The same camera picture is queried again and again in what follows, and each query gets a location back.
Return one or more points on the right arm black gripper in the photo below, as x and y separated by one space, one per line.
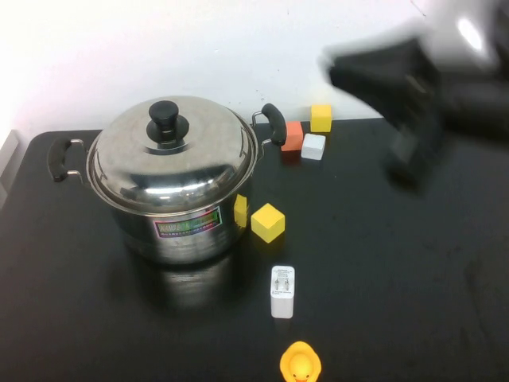
378 73

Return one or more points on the stainless steel pot lid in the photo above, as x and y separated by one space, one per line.
191 175

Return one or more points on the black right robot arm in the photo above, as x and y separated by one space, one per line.
477 95

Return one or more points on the stainless steel cooking pot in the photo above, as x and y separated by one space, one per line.
187 246

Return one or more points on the white cube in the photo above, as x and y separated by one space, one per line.
313 146

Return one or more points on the yellow cube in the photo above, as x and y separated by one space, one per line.
268 222
321 118

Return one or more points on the orange cube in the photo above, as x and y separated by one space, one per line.
293 137

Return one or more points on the white power adapter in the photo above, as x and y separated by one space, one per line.
283 293

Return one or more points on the yellow rubber duck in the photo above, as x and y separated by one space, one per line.
300 361

